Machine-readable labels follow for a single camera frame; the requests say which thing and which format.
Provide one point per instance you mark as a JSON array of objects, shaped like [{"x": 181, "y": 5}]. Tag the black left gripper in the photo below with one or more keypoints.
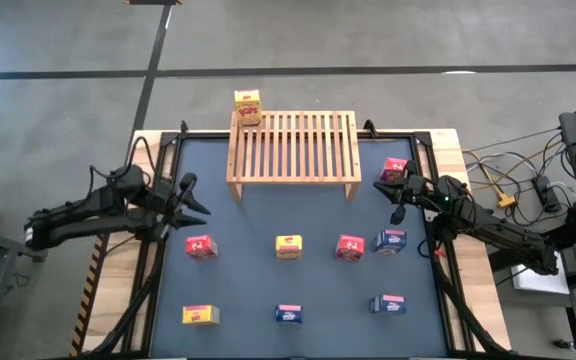
[{"x": 168, "y": 200}]

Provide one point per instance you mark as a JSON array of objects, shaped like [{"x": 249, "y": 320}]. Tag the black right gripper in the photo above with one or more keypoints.
[{"x": 420, "y": 190}]

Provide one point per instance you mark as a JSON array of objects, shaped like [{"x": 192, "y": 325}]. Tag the red Froot Loops cereal box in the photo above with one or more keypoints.
[
  {"x": 392, "y": 167},
  {"x": 201, "y": 246},
  {"x": 350, "y": 246}
]

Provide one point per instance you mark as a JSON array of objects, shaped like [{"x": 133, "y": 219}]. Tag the blue Frosted Flakes cereal box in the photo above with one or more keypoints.
[
  {"x": 391, "y": 241},
  {"x": 288, "y": 313},
  {"x": 388, "y": 303}
]

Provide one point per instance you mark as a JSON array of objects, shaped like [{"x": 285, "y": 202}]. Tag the yellow Pops cereal box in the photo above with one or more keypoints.
[
  {"x": 288, "y": 245},
  {"x": 200, "y": 315},
  {"x": 248, "y": 112}
]

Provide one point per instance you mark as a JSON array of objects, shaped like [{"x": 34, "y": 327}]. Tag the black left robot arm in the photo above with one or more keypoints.
[{"x": 83, "y": 205}]

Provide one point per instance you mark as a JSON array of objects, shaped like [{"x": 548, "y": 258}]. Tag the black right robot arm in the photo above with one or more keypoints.
[{"x": 498, "y": 232}]

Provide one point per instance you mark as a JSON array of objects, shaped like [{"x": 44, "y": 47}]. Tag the wooden slatted shelf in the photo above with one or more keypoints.
[{"x": 293, "y": 179}]

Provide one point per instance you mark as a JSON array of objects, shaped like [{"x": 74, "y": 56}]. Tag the small red tag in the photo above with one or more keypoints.
[{"x": 437, "y": 252}]

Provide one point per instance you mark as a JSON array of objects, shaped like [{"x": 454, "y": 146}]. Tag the blue-grey table mat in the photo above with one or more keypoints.
[{"x": 268, "y": 285}]

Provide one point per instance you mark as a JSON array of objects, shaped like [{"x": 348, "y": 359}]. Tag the yellow power plug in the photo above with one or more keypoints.
[{"x": 505, "y": 200}]

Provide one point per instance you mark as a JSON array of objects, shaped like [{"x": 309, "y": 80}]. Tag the yellow black hazard strip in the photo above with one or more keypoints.
[{"x": 87, "y": 295}]

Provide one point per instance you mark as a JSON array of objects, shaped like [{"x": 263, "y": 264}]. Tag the black power strip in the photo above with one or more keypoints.
[{"x": 546, "y": 193}]

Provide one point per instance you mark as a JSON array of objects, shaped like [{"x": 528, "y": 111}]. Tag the white sheet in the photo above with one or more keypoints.
[{"x": 543, "y": 282}]

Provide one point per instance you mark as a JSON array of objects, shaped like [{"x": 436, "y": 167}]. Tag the grey metal desk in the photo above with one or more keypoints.
[{"x": 3, "y": 244}]

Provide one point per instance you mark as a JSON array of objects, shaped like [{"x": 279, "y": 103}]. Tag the dark flat floor object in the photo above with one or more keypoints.
[{"x": 153, "y": 2}]

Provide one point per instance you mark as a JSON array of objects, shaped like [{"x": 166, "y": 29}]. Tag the small black floor object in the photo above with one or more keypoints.
[{"x": 563, "y": 344}]

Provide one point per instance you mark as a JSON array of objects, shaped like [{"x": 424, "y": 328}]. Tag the black frame clamp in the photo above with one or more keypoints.
[
  {"x": 184, "y": 127},
  {"x": 368, "y": 127}
]

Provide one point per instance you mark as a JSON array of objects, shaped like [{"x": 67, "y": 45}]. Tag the black metal table frame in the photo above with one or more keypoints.
[{"x": 203, "y": 135}]

